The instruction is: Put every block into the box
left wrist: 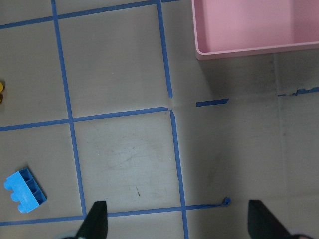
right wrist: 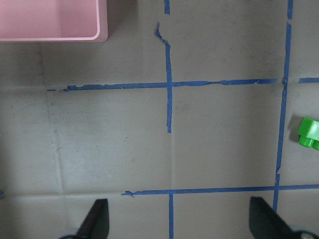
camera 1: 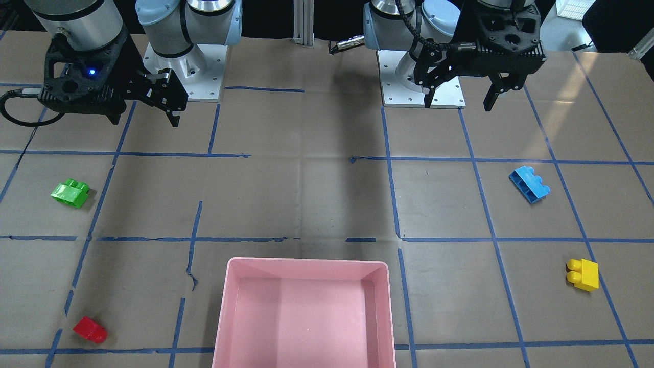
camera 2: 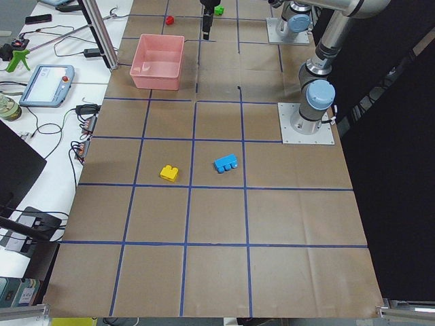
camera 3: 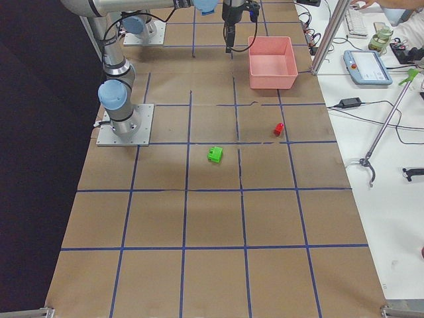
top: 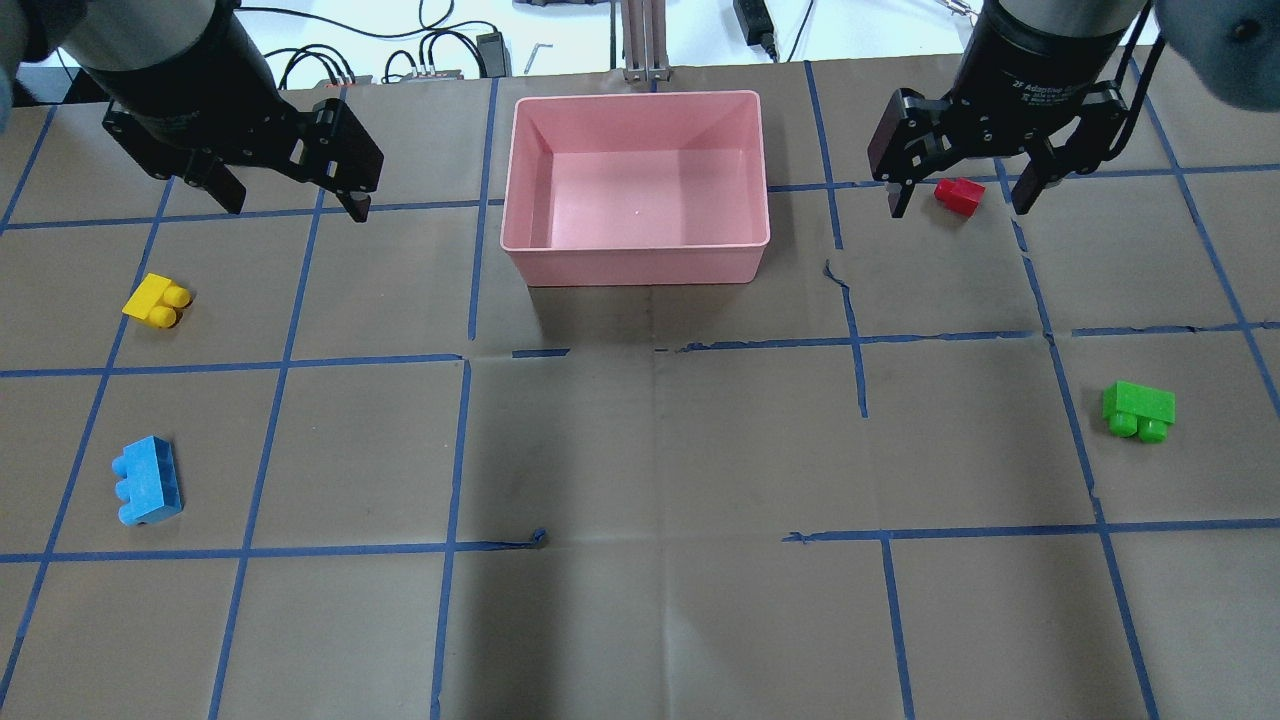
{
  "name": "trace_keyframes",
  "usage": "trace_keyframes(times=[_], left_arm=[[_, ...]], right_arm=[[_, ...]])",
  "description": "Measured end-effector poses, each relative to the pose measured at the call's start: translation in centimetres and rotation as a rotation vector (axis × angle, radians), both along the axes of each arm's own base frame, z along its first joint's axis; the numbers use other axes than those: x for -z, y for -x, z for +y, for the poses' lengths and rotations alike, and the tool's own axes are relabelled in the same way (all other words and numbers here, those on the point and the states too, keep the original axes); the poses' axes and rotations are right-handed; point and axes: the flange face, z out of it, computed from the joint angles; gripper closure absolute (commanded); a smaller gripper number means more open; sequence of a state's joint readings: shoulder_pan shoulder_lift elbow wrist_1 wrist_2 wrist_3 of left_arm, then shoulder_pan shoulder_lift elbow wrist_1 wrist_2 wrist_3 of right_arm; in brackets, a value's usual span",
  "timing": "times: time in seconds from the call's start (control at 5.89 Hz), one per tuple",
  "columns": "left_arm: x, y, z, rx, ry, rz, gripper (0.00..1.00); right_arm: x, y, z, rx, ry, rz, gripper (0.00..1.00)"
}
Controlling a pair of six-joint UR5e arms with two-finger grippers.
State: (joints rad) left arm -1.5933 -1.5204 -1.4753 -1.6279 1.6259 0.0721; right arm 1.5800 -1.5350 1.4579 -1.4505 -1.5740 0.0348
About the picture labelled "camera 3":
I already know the green toy block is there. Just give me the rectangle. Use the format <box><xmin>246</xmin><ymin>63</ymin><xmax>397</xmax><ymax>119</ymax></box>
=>
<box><xmin>207</xmin><ymin>146</ymin><xmax>223</xmax><ymax>163</ymax></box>

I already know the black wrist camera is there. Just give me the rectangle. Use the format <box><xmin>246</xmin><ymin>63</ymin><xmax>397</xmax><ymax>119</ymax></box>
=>
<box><xmin>246</xmin><ymin>1</ymin><xmax>260</xmax><ymax>23</ymax></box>

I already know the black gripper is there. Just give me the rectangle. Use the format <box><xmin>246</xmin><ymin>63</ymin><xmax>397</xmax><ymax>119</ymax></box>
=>
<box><xmin>221</xmin><ymin>0</ymin><xmax>247</xmax><ymax>53</ymax></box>

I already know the black power adapter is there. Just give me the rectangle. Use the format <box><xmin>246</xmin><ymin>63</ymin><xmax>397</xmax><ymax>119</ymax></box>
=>
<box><xmin>333</xmin><ymin>97</ymin><xmax>362</xmax><ymax>109</ymax></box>

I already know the grabber reach tool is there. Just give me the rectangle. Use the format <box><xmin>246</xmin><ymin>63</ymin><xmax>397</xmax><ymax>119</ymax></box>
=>
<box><xmin>357</xmin><ymin>68</ymin><xmax>421</xmax><ymax>188</ymax></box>

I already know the red toy block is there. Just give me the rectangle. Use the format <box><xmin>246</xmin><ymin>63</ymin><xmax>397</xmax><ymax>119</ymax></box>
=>
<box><xmin>273</xmin><ymin>123</ymin><xmax>284</xmax><ymax>136</ymax></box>

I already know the person hand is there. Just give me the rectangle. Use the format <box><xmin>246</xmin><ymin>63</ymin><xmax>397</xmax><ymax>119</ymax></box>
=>
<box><xmin>350</xmin><ymin>0</ymin><xmax>384</xmax><ymax>9</ymax></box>

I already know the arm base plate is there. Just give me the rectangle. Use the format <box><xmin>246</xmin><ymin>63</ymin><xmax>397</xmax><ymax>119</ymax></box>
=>
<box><xmin>123</xmin><ymin>21</ymin><xmax>166</xmax><ymax>46</ymax></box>
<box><xmin>96</xmin><ymin>104</ymin><xmax>154</xmax><ymax>146</ymax></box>

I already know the green glass jar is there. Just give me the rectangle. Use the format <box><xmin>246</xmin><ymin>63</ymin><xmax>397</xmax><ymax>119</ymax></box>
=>
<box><xmin>368</xmin><ymin>26</ymin><xmax>393</xmax><ymax>53</ymax></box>

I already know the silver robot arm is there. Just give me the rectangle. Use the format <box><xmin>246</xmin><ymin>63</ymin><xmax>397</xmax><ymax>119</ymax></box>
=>
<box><xmin>62</xmin><ymin>1</ymin><xmax>217</xmax><ymax>80</ymax></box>
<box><xmin>122</xmin><ymin>12</ymin><xmax>157</xmax><ymax>41</ymax></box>

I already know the aluminium frame post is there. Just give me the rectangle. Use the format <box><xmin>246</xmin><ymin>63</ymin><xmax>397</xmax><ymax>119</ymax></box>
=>
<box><xmin>311</xmin><ymin>0</ymin><xmax>350</xmax><ymax>76</ymax></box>

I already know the white keyboard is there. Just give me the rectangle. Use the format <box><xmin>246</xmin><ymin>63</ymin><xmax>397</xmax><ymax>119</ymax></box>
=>
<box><xmin>344</xmin><ymin>9</ymin><xmax>368</xmax><ymax>38</ymax></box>

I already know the teach pendant tablet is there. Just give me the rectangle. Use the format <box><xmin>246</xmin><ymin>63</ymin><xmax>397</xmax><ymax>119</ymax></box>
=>
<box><xmin>343</xmin><ymin>50</ymin><xmax>393</xmax><ymax>87</ymax></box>

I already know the pink plastic box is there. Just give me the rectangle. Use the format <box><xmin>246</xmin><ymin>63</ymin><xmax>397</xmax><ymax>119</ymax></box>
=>
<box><xmin>248</xmin><ymin>36</ymin><xmax>298</xmax><ymax>89</ymax></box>

